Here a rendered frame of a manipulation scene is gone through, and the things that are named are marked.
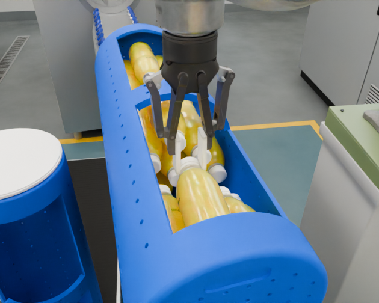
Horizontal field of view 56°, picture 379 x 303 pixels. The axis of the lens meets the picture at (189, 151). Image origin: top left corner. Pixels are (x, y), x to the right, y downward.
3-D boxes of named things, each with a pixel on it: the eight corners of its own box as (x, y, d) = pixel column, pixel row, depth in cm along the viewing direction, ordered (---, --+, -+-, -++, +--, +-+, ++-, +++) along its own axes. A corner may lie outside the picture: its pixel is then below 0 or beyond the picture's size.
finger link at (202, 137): (197, 127, 59) (201, 126, 59) (197, 160, 63) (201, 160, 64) (202, 136, 57) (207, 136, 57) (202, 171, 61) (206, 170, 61)
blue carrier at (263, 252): (184, 100, 128) (180, 18, 111) (310, 343, 60) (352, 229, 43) (103, 112, 123) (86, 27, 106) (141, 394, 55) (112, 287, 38)
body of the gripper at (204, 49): (212, 17, 52) (209, 77, 57) (153, 21, 50) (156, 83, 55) (229, 33, 46) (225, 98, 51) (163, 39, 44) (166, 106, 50)
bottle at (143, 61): (150, 65, 111) (162, 92, 97) (127, 63, 109) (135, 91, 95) (153, 42, 108) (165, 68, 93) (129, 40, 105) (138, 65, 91)
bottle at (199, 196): (243, 278, 51) (206, 184, 65) (255, 248, 47) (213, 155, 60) (195, 285, 49) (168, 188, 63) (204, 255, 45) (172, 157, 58)
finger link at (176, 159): (180, 139, 56) (176, 140, 56) (180, 174, 60) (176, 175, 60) (176, 129, 59) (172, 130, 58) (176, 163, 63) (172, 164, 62)
